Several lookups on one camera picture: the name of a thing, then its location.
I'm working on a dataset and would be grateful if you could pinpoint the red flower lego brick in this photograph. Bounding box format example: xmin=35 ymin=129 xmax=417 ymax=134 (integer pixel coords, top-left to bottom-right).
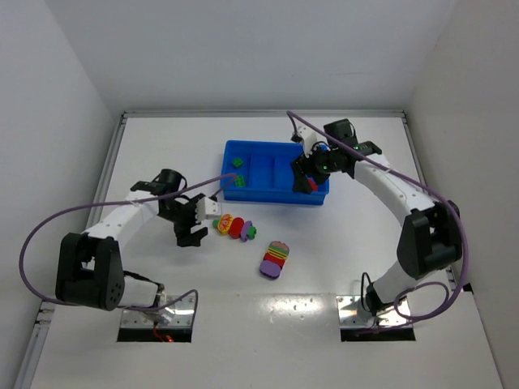
xmin=307 ymin=177 xmax=318 ymax=192

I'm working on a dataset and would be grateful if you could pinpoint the yellow printed lego brick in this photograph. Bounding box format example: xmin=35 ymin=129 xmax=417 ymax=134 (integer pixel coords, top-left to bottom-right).
xmin=217 ymin=214 xmax=234 ymax=235

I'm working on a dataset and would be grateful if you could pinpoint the red round lego brick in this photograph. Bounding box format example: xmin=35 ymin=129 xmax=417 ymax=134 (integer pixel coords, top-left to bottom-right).
xmin=229 ymin=217 xmax=245 ymax=239

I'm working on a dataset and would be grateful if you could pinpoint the green curved lego brick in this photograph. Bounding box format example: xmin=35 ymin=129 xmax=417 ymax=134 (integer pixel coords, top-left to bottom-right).
xmin=234 ymin=175 xmax=247 ymax=188

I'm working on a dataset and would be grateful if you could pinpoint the small green lego brick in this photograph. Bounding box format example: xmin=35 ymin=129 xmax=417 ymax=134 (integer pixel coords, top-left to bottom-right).
xmin=231 ymin=157 xmax=244 ymax=169

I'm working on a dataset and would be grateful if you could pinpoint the green lego brick with studs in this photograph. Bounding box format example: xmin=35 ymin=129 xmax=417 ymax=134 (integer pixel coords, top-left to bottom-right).
xmin=247 ymin=225 xmax=257 ymax=239

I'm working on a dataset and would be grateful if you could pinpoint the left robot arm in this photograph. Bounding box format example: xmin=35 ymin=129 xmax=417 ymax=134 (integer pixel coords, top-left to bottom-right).
xmin=55 ymin=169 xmax=209 ymax=311

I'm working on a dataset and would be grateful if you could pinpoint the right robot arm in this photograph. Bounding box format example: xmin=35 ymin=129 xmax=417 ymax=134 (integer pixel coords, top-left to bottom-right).
xmin=291 ymin=135 xmax=462 ymax=315

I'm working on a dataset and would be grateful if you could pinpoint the blue divided plastic bin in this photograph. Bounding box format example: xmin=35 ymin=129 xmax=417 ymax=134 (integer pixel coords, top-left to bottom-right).
xmin=221 ymin=140 xmax=329 ymax=205

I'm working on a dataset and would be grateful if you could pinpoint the burger printed lego brick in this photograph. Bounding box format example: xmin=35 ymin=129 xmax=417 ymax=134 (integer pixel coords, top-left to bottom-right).
xmin=268 ymin=241 xmax=290 ymax=260

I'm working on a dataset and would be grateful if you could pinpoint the red lego brick in stack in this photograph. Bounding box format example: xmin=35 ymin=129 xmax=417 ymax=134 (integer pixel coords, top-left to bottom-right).
xmin=263 ymin=252 xmax=286 ymax=269

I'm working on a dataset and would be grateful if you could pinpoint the purple rounded lego brick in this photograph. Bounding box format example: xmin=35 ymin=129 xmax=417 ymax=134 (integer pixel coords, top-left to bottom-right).
xmin=259 ymin=260 xmax=281 ymax=280

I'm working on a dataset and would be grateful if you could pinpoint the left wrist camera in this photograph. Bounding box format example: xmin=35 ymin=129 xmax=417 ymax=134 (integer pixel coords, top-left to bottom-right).
xmin=195 ymin=197 xmax=223 ymax=223

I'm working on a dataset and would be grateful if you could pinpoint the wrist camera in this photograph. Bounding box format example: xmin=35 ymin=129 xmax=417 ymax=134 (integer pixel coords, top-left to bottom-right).
xmin=290 ymin=126 xmax=322 ymax=160
xmin=195 ymin=197 xmax=223 ymax=223

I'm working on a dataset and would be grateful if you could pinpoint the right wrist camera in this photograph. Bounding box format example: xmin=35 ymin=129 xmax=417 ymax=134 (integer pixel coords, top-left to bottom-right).
xmin=290 ymin=126 xmax=322 ymax=160

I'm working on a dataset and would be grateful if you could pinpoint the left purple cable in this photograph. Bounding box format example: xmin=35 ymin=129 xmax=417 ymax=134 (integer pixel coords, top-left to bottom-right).
xmin=19 ymin=172 xmax=239 ymax=312

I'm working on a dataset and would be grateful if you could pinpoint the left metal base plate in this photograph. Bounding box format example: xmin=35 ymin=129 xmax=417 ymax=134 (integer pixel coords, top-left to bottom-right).
xmin=119 ymin=294 xmax=197 ymax=330

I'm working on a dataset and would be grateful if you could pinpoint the metal base plate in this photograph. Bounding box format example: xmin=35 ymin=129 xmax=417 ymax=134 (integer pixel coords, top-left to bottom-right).
xmin=119 ymin=294 xmax=197 ymax=330
xmin=336 ymin=295 xmax=408 ymax=331

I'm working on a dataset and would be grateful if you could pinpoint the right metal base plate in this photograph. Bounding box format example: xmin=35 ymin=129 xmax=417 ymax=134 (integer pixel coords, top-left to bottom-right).
xmin=336 ymin=295 xmax=408 ymax=331

